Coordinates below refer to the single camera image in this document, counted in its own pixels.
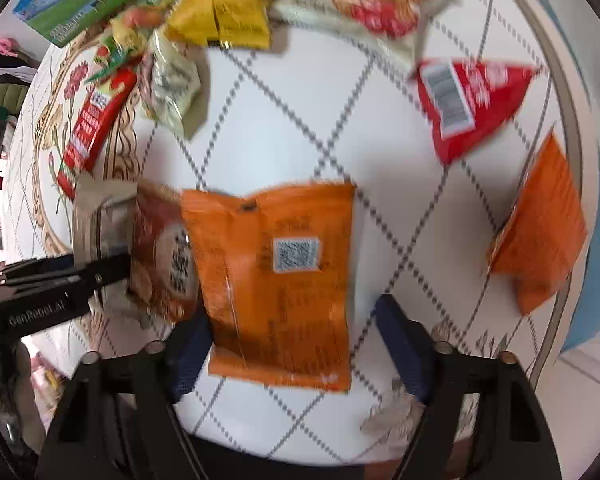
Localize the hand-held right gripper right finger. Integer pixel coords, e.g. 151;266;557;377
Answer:
375;294;563;480

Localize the blue green printed box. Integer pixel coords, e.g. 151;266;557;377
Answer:
12;0;216;48

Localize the brown cracker snack packet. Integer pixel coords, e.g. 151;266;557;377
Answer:
127;184;201;323

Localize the long red snack packet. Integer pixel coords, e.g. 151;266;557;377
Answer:
57;45;138;198

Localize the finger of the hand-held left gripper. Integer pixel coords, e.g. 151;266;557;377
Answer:
10;254;132;302
0;254;78;281

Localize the fruit candy packet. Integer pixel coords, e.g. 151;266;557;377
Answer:
97;0;186;81

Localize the orange snack packet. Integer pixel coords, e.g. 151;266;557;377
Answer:
485;130;588;316
180;182;357;393

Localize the large yellow snack packet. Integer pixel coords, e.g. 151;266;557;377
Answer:
165;0;313;51

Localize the pale green white snack packet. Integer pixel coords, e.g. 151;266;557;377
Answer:
140;30;203;138

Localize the white oat cookie packet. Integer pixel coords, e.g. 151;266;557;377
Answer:
272;0;463;73

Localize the pile of clothes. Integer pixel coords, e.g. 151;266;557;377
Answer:
0;52;41;123

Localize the red triangular snack packet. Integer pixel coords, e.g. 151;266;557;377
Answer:
416;57;543;166

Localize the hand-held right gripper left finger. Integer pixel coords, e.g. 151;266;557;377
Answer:
35;310;213;480

